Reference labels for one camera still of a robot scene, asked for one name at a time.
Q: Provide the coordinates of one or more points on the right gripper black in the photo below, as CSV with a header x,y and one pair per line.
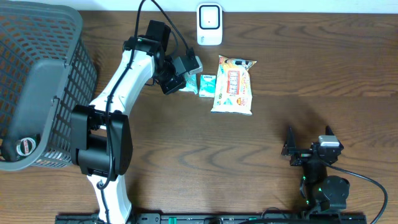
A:
x,y
290,149

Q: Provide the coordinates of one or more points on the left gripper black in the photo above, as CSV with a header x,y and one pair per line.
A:
x,y
179,83

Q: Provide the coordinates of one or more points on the teal snack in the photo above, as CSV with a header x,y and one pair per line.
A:
x,y
191,83

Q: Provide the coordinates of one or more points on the teal tissue pack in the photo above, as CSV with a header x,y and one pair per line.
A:
x,y
207,86

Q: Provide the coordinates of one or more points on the yellow snack bag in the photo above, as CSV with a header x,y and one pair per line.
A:
x,y
233,92

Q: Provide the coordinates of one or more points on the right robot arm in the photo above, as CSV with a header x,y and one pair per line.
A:
x,y
324,193

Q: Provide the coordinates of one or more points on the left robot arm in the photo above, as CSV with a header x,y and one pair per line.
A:
x,y
101,144

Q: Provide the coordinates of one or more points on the white barcode scanner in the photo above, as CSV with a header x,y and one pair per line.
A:
x,y
209,24

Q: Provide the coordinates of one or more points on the black round-label item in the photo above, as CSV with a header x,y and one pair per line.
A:
x,y
17,150

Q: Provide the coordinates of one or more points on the grey plastic mesh basket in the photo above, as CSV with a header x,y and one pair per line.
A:
x,y
45,72

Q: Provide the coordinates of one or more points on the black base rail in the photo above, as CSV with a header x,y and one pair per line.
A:
x,y
269,217

